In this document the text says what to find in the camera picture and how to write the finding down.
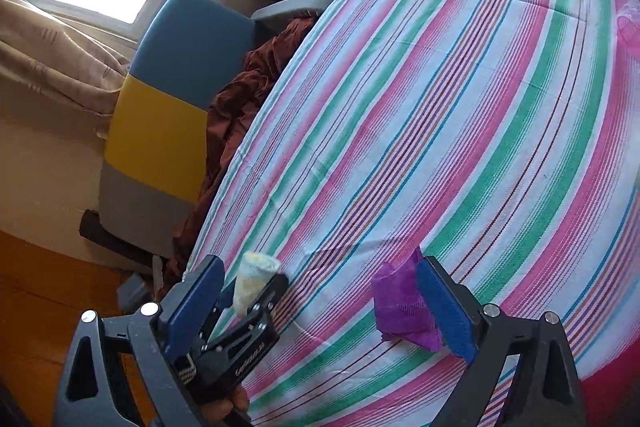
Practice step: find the red plaid garment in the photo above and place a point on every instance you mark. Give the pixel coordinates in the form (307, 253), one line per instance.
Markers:
(605, 397)

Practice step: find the pink patterned curtain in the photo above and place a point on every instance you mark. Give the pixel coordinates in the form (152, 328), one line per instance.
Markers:
(55, 62)

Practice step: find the purple snack packet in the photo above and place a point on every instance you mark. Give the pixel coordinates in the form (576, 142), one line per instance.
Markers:
(400, 302)

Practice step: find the person's left hand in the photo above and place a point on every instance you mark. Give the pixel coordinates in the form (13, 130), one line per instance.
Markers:
(235, 414)

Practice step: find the small white packet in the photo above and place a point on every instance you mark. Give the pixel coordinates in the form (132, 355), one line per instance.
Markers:
(252, 272)

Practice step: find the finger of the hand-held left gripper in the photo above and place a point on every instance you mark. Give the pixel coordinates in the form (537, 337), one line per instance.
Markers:
(267, 302)
(220, 314)

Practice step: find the maroon cloth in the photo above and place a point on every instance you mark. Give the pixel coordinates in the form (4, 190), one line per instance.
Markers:
(235, 117)

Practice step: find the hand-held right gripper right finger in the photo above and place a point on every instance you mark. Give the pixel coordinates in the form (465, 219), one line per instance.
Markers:
(445, 307)

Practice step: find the grey yellow blue chair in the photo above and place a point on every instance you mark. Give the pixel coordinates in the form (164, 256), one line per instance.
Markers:
(165, 127)

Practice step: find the wooden wardrobe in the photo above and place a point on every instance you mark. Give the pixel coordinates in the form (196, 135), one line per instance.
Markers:
(30, 287)

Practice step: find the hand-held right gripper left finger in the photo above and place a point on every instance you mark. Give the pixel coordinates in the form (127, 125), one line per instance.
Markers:
(192, 307)

